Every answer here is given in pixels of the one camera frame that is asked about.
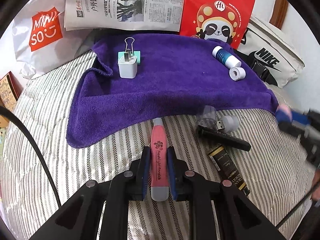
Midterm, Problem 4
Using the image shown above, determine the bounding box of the pink blue eraser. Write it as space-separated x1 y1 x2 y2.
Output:
275 104 293 126

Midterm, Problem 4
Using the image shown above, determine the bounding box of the pink flashlight eraser pen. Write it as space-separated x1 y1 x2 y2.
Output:
150 118 169 202

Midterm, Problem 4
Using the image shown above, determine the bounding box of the black gold Grand Reserve box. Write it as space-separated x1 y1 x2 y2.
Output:
208 144 250 197

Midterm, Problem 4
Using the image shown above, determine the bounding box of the white USB flash drive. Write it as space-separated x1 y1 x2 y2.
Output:
216 115 240 133

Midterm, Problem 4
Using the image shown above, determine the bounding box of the white tape roll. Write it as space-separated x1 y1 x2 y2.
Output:
229 67 246 81

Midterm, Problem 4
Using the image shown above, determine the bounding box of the blue white cylindrical bottle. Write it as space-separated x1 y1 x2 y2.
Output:
212 46 241 69

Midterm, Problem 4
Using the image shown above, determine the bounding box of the white USB wall charger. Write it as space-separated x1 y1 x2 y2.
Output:
118 51 138 79

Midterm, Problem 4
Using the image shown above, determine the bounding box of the teal binder clip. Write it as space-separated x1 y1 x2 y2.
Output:
118 37 141 65

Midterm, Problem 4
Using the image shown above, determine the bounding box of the clear plastic cap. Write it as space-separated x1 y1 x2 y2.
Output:
196 105 216 129

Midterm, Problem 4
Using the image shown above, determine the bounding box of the person's right hand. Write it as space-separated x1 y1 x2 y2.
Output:
310 168 320 202

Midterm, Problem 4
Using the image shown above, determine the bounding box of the white Nike waist bag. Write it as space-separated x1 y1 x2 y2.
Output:
236 16 305 88

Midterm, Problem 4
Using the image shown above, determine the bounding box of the purple towel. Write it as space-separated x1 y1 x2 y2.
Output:
66 33 278 148

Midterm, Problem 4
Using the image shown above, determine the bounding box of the red panda paper bag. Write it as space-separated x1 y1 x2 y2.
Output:
180 0 255 49

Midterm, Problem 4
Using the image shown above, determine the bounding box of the patterned brown book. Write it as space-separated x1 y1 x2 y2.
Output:
0 72 21 112

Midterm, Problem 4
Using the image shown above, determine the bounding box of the white Miniso plastic bag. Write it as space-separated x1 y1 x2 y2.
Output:
12 0 94 80

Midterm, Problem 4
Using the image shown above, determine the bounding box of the folded newspaper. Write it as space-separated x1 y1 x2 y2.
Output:
65 0 184 32

